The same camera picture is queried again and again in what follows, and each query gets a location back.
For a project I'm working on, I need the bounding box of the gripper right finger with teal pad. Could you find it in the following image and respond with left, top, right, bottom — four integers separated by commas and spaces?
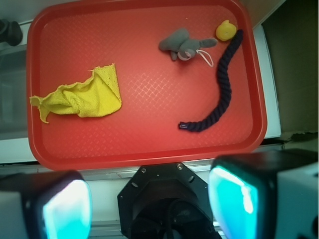
208, 149, 319, 239

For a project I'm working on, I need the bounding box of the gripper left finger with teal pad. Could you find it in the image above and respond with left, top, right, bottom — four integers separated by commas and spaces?
0, 171, 93, 239

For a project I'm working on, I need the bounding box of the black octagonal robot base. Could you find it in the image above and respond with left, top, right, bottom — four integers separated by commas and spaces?
117, 163, 221, 239

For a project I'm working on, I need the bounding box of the yellow cloth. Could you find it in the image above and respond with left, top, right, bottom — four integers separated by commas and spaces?
29, 64, 122, 123

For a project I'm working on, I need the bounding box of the brown cardboard box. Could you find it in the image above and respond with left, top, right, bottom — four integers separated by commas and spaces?
262, 0, 319, 141

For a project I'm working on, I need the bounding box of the red plastic tray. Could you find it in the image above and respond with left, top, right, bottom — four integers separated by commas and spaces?
26, 0, 267, 170

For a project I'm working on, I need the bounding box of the yellow rubber duck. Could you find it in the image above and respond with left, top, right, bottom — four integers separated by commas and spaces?
215, 20, 237, 41

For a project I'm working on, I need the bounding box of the grey plush elephant toy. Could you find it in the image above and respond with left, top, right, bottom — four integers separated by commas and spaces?
159, 28, 218, 67

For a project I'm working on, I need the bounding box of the black knob object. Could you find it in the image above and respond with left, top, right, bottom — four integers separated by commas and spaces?
0, 19, 23, 46

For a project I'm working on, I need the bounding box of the dark blue twisted rope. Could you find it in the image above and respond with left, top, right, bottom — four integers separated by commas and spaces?
178, 29, 244, 132

